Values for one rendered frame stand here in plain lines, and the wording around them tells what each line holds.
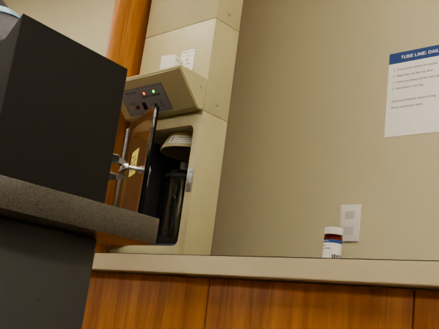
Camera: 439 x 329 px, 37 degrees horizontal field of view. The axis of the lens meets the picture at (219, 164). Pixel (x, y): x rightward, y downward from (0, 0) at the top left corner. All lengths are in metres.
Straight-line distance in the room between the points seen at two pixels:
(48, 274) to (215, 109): 1.13
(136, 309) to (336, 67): 1.12
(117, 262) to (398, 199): 0.86
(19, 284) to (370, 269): 0.57
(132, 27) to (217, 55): 0.40
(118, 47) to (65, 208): 1.40
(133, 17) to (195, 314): 1.22
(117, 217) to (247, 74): 1.61
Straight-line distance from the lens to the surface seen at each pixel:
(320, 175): 2.14
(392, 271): 1.13
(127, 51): 2.27
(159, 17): 2.25
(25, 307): 0.93
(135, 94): 2.06
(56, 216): 0.88
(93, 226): 0.91
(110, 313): 1.60
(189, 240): 1.86
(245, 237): 2.27
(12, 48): 0.96
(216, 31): 2.04
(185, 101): 1.94
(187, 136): 2.01
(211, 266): 1.35
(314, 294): 1.23
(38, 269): 0.94
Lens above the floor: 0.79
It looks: 14 degrees up
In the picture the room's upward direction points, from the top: 7 degrees clockwise
